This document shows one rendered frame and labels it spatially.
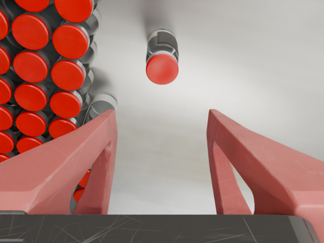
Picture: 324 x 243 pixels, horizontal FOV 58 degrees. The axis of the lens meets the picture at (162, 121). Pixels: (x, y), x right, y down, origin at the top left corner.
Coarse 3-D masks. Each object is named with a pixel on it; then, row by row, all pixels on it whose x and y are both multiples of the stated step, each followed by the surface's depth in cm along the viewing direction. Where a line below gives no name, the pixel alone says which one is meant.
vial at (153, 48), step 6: (162, 30) 21; (150, 36) 21; (156, 36) 20; (174, 36) 21; (150, 42) 20; (156, 42) 19; (150, 48) 19; (156, 48) 19; (162, 48) 18; (168, 48) 19; (174, 48) 19; (150, 54) 19; (174, 54) 19
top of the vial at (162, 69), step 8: (152, 56) 18; (160, 56) 18; (168, 56) 18; (152, 64) 18; (160, 64) 18; (168, 64) 18; (176, 64) 18; (152, 72) 18; (160, 72) 18; (168, 72) 18; (176, 72) 18; (152, 80) 18; (160, 80) 18; (168, 80) 18
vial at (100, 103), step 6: (96, 96) 24; (102, 96) 24; (108, 96) 24; (96, 102) 23; (102, 102) 23; (108, 102) 23; (114, 102) 24; (90, 108) 23; (96, 108) 22; (102, 108) 22; (108, 108) 23; (114, 108) 24; (90, 114) 22; (96, 114) 22; (90, 120) 22
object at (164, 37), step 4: (160, 32) 20; (164, 32) 20; (160, 36) 20; (164, 36) 20; (168, 36) 20; (172, 36) 21; (160, 40) 19; (164, 40) 19; (168, 40) 19; (172, 40) 20; (172, 44) 19; (176, 44) 20; (176, 48) 20
